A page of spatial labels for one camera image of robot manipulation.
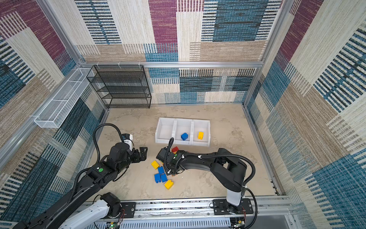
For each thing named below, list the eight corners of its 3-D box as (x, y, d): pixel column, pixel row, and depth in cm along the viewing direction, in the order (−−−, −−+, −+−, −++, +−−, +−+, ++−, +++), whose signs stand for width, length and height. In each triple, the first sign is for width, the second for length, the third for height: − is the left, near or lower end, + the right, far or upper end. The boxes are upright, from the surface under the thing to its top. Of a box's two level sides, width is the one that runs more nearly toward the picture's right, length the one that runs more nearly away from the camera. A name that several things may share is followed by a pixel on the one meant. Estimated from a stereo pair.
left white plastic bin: (156, 144, 100) (154, 138, 94) (159, 123, 111) (157, 117, 105) (174, 144, 100) (174, 138, 94) (175, 123, 111) (175, 117, 105)
